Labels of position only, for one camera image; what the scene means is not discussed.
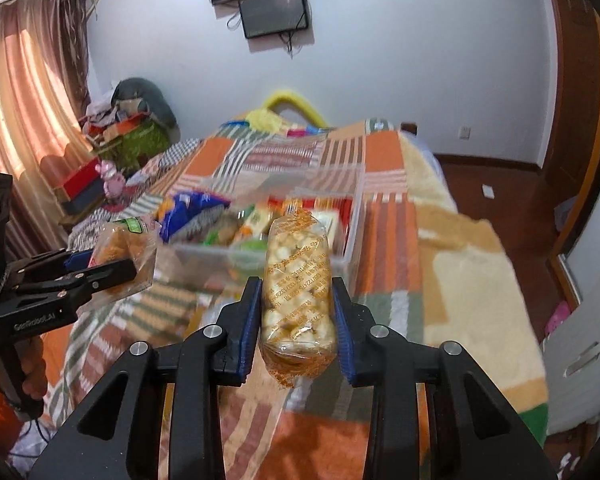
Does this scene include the orange print cracker packet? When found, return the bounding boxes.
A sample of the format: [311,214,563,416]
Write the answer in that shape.
[260,210,338,388]

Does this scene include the dark wooden door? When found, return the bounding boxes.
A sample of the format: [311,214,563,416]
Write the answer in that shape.
[542,0,600,256]

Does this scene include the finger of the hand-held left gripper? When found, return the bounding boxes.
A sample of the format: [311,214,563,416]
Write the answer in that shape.
[9,247,95,287]
[16,257,138,307]

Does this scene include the red snack packet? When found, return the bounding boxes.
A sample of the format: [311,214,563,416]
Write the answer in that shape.
[280,196,357,256]

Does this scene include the white plastic stool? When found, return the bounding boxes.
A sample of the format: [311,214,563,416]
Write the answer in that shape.
[540,260,600,428]

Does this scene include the green cardboard box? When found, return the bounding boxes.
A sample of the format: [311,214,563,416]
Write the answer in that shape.
[100,122,171,171]

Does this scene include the red gift box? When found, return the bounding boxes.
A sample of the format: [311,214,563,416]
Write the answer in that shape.
[55,160,106,201]

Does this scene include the grey plush cushion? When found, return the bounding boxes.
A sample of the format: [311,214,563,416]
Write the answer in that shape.
[111,77,177,131]

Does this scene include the pink slipper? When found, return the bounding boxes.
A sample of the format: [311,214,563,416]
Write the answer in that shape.
[546,302,569,337]

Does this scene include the pink toy figure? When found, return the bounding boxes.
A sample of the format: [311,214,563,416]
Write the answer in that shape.
[95,160,127,200]

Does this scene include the clear plastic container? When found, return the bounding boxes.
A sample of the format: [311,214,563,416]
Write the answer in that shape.
[157,167,368,291]

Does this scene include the small black wall monitor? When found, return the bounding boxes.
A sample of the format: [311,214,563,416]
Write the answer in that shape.
[238,0,311,40]

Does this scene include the orange striped curtain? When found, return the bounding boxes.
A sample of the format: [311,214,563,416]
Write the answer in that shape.
[0,0,93,251]

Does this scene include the orange patchwork blanket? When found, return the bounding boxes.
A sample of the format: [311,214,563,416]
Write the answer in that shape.
[40,117,551,480]

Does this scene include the person's left hand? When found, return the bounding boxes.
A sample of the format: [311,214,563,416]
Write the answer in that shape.
[19,335,49,402]

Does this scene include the yellow plush frame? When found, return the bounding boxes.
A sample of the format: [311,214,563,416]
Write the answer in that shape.
[245,89,328,131]

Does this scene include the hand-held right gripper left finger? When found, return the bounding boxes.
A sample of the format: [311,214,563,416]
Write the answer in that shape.
[30,276,263,480]

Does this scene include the pile of papers and boxes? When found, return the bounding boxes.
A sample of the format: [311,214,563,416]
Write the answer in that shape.
[80,97,148,153]

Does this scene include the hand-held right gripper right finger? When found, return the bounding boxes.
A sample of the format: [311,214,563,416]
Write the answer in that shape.
[330,277,561,480]

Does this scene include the dark flat box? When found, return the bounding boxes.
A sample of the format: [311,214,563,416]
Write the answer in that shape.
[62,187,106,217]

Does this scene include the green snack packet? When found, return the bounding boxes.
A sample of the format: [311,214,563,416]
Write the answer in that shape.
[204,227,237,247]

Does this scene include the blue chips packet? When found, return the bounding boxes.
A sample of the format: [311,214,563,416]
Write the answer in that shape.
[160,191,231,241]

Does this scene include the green label biscuit packet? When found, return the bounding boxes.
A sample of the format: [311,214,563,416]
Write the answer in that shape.
[89,217,161,301]

